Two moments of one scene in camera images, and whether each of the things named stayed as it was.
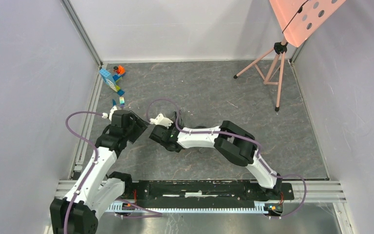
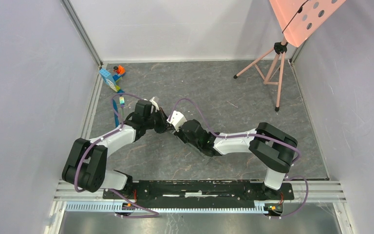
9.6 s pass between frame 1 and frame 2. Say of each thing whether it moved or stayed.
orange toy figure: stayed
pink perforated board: stayed
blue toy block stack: stayed
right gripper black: moved
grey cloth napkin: moved
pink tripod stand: stayed
